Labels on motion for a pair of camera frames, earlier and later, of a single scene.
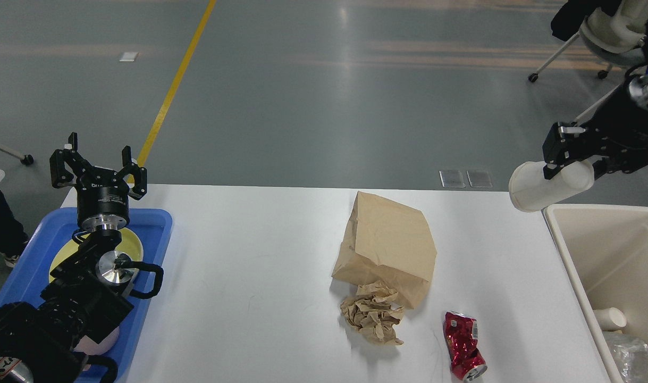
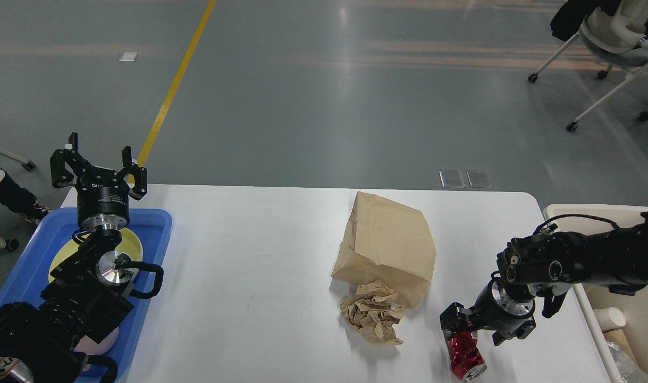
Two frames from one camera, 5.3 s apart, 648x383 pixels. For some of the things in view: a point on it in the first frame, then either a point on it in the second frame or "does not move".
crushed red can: [468, 361] does not move
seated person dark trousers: [7, 233] → [18, 198]
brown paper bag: [389, 243] does not move
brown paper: [370, 311] does not move
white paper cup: [530, 190] → [610, 318]
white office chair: [612, 31] does not move
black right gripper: [629, 135] → [495, 311]
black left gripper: [100, 206] does not move
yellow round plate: [128, 245] does not move
